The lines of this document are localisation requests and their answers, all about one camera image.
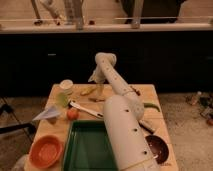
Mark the white paper plane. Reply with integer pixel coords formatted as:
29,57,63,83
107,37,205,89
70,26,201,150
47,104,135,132
33,106,60,121

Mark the green rectangular tray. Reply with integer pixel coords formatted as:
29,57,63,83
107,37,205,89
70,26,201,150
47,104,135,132
62,120,118,171

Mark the black chair leg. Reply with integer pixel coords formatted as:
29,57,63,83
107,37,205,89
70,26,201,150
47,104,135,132
0,104,36,134

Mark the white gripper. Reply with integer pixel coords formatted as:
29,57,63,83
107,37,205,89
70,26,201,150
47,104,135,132
88,67,106,99

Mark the orange bowl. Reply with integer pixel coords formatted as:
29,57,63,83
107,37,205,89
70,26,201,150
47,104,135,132
29,135,63,169

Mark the red tomato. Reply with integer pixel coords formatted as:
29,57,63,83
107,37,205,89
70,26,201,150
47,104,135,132
66,108,79,121

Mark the dark brown bowl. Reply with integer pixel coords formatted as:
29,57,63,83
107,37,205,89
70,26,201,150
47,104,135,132
145,135,169,164

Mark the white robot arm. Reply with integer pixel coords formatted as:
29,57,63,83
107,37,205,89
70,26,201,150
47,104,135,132
89,52,160,171

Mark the yellow banana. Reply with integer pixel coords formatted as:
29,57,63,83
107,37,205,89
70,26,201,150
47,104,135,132
80,86,96,96

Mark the green plastic cup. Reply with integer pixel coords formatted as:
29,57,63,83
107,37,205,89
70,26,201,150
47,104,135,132
56,93,69,107

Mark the white paper cup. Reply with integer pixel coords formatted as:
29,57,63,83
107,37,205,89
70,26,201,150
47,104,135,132
59,79,73,95

